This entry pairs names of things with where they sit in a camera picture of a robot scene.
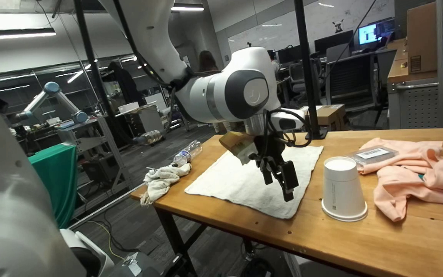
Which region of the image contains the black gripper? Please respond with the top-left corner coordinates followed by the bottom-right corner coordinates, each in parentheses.
top-left (250, 133), bottom-right (301, 203)

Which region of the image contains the white towel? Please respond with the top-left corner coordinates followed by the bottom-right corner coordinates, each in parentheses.
top-left (184, 144), bottom-right (325, 221)

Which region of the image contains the white paper cup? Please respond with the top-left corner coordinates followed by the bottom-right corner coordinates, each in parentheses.
top-left (321, 155), bottom-right (370, 223)

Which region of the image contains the low wooden crate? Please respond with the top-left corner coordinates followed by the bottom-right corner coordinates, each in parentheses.
top-left (287, 103), bottom-right (348, 129)

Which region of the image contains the clear plastic water bottle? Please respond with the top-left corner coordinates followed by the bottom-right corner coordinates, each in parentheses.
top-left (173, 138), bottom-right (204, 166)

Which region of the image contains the crumpled white rag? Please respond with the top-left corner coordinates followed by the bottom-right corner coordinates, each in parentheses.
top-left (141, 161), bottom-right (194, 206)

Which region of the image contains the pink cloth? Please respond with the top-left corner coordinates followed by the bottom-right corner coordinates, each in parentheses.
top-left (357, 136), bottom-right (443, 223)

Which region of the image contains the lit computer monitor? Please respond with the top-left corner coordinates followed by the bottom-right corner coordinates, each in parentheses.
top-left (354, 21), bottom-right (396, 49)

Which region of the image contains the long ceiling light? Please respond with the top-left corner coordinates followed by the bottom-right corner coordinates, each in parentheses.
top-left (170, 3), bottom-right (207, 13)
top-left (0, 27), bottom-right (58, 43)

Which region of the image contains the large closed cardboard box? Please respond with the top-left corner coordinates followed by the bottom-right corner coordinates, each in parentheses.
top-left (405, 0), bottom-right (443, 73)

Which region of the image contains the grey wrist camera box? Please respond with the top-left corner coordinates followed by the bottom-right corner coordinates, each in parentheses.
top-left (270, 106), bottom-right (311, 132)

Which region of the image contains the black table leg frame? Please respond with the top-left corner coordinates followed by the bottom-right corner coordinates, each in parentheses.
top-left (154, 206), bottom-right (265, 277)

